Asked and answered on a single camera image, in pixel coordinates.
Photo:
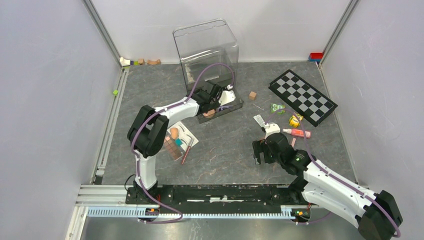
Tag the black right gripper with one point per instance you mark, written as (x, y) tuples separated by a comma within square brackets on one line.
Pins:
[(258, 146)]

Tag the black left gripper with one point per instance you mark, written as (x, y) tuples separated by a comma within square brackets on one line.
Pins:
[(217, 98)]

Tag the round peach powder puff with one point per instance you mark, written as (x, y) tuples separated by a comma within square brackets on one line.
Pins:
[(209, 114)]

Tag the purple eyelash curler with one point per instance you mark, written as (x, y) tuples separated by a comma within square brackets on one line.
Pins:
[(223, 107)]

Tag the clear acrylic drawer organizer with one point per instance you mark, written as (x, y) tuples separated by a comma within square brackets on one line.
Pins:
[(209, 52)]

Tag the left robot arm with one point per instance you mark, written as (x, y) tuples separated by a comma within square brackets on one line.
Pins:
[(149, 129)]

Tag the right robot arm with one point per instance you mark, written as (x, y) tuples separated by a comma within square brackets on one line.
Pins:
[(375, 215)]

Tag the orange makeup sponge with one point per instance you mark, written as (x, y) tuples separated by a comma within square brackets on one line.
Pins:
[(174, 132)]

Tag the pink compact case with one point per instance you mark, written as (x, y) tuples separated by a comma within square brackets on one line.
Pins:
[(293, 142)]

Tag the white cosmetic tube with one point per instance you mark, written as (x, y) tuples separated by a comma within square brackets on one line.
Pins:
[(258, 118)]

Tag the pink spray bottle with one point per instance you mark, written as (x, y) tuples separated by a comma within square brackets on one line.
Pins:
[(297, 132)]

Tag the eyebrow stencil card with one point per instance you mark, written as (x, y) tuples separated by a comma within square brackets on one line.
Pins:
[(184, 134)]

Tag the yellow owl card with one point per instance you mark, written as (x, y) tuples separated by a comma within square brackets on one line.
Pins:
[(295, 120)]

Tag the red lip gloss tube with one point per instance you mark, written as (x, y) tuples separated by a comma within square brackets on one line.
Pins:
[(187, 151)]

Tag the wooden cube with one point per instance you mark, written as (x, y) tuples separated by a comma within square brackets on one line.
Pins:
[(252, 95)]

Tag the green owl card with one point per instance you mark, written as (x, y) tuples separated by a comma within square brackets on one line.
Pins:
[(277, 108)]

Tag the teal cube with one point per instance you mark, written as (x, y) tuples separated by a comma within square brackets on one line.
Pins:
[(178, 142)]

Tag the brown eyeshadow palette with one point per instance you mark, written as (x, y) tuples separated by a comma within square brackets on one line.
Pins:
[(172, 148)]

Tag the black white checkerboard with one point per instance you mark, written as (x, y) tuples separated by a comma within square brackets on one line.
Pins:
[(302, 97)]

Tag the small wooden toy blocks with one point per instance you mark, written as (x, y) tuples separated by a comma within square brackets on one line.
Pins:
[(127, 62)]

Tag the red blue blocks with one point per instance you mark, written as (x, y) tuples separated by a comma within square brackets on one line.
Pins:
[(315, 56)]

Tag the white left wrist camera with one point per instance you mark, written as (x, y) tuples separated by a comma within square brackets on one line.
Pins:
[(227, 96)]

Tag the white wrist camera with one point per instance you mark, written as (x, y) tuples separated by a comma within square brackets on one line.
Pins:
[(270, 128), (227, 96)]

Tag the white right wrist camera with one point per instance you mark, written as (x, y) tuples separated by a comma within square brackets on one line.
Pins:
[(270, 128)]

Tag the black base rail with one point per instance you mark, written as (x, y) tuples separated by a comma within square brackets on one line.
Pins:
[(218, 199)]

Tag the aluminium frame rail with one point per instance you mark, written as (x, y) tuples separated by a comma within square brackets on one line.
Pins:
[(97, 20)]

